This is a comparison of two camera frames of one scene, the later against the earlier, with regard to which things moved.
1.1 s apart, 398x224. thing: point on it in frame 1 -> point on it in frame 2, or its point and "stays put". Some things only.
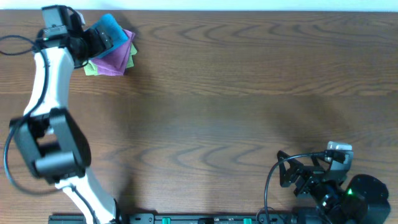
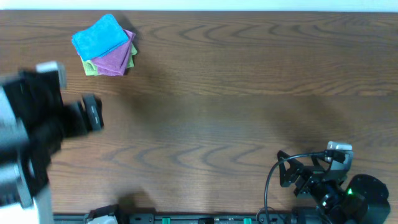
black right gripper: [312, 174] stays put
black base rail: [183, 218] stays put
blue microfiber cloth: [107, 22] stays put
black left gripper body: [101, 40] -> [78, 119]
